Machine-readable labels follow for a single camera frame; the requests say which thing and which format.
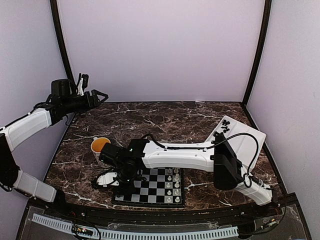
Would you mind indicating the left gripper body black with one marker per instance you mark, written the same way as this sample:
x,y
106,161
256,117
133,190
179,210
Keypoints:
x,y
87,104

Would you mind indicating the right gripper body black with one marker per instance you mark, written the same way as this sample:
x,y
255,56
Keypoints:
x,y
129,188

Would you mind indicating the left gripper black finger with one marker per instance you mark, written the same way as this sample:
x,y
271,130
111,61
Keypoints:
x,y
102,96
101,101

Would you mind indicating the white plastic tray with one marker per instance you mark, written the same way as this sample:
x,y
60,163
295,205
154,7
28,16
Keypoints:
x,y
244,146

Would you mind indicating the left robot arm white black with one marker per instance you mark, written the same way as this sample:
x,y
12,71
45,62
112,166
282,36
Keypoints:
x,y
66,97

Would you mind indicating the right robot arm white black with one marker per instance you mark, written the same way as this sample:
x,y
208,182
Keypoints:
x,y
216,156

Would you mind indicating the black silver chess board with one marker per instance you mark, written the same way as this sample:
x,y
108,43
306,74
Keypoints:
x,y
149,193

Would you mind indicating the white chess pieces row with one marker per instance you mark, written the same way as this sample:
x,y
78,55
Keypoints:
x,y
173,186

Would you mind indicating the black chess pieces in tray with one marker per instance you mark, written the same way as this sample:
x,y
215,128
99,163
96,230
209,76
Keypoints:
x,y
225,126

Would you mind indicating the patterned mug orange inside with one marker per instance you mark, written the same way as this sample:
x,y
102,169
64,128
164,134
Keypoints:
x,y
96,147

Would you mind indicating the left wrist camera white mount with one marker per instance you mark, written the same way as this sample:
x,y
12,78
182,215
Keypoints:
x,y
82,83

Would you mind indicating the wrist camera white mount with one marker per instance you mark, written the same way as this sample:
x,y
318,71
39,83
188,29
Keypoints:
x,y
105,180
82,83

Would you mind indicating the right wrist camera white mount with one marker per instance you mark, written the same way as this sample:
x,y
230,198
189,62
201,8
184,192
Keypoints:
x,y
105,180

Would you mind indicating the left black frame post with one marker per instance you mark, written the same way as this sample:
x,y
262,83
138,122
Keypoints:
x,y
60,39

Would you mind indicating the black frame post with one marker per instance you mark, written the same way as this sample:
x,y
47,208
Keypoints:
x,y
258,53
60,39

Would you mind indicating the white slotted cable duct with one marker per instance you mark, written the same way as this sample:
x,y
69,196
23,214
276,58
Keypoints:
x,y
97,233

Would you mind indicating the right black frame post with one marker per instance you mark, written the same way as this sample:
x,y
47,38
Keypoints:
x,y
258,53

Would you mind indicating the black aluminium front rail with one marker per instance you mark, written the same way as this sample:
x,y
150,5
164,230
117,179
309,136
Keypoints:
x,y
200,204

